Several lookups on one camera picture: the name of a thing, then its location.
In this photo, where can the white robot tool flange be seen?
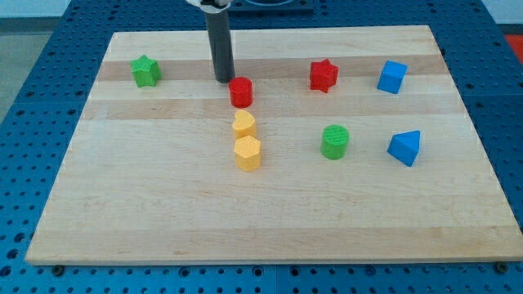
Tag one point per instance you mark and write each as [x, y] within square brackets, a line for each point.
[211, 6]

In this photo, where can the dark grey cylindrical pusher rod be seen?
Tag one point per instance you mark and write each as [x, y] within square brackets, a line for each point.
[221, 46]

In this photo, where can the red cylinder block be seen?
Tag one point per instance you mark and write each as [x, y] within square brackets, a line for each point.
[241, 92]

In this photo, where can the yellow heart block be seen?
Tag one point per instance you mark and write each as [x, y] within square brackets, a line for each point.
[244, 124]

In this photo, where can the green star block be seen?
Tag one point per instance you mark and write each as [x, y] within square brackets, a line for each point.
[145, 71]

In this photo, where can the red star block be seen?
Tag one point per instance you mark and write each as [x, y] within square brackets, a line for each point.
[323, 75]

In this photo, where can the yellow hexagon block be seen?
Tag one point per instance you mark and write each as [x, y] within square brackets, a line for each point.
[247, 153]

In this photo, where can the green cylinder block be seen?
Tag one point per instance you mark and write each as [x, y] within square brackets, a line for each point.
[334, 142]

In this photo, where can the light wooden board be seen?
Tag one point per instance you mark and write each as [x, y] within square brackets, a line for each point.
[149, 176]

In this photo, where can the blue cube block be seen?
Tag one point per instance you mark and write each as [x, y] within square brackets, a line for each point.
[392, 76]

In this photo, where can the blue triangular prism block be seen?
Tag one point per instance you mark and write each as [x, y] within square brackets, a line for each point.
[405, 147]

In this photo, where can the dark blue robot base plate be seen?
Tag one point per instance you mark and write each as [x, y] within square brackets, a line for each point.
[272, 5]

